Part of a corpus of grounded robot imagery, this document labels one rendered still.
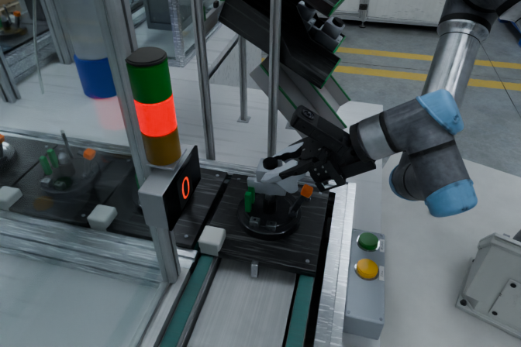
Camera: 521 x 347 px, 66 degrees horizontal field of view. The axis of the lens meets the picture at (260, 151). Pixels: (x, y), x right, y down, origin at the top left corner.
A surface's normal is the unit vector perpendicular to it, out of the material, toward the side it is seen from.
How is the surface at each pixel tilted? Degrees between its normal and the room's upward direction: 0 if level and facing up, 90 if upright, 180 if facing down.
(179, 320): 0
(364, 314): 0
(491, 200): 0
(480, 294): 90
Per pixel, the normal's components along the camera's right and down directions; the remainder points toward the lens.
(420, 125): -0.46, 0.09
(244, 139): 0.00, -0.79
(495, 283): -0.56, 0.50
